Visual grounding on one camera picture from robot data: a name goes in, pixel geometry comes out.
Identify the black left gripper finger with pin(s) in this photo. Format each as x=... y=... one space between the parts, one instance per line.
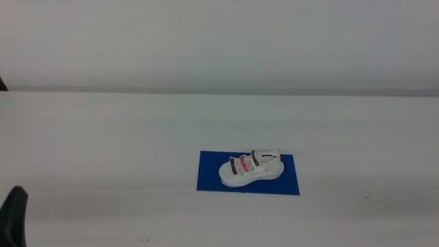
x=13 y=216

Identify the dark background object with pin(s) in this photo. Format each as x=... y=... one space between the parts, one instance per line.
x=2 y=86

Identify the blue rectangular mat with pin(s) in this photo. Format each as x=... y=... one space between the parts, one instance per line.
x=209 y=173

